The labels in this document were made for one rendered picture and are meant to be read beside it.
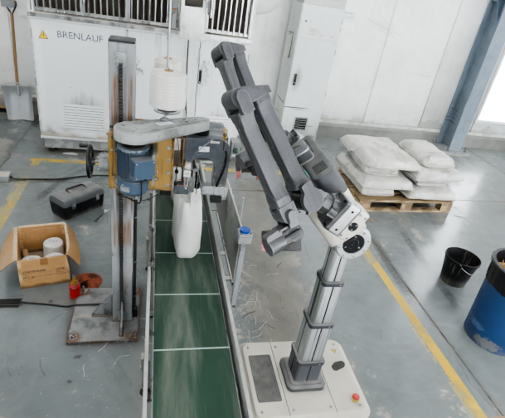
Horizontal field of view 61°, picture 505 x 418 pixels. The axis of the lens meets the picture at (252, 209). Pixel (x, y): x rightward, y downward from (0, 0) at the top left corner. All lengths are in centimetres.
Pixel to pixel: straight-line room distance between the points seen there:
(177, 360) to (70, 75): 351
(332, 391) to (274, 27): 495
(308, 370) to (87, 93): 376
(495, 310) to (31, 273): 319
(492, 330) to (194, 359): 215
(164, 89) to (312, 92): 423
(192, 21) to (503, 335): 362
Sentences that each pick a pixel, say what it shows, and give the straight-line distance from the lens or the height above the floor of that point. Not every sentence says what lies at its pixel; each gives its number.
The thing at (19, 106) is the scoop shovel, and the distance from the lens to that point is 637.
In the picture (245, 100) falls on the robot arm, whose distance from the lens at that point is 122.
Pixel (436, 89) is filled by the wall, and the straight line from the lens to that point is 758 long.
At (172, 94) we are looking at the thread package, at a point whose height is 160.
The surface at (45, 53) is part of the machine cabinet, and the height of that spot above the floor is 109.
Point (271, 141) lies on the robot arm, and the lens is 130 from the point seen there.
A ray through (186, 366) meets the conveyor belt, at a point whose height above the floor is 38.
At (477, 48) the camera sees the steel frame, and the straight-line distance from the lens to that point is 772.
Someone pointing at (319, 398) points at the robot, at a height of 26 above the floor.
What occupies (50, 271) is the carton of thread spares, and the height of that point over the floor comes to 12.
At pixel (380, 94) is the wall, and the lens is 712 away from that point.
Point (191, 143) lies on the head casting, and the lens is 224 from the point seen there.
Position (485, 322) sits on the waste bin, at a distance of 354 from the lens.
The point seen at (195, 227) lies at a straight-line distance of 276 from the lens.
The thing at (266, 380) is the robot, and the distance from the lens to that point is 244.
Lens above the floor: 213
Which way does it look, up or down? 29 degrees down
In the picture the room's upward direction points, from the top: 10 degrees clockwise
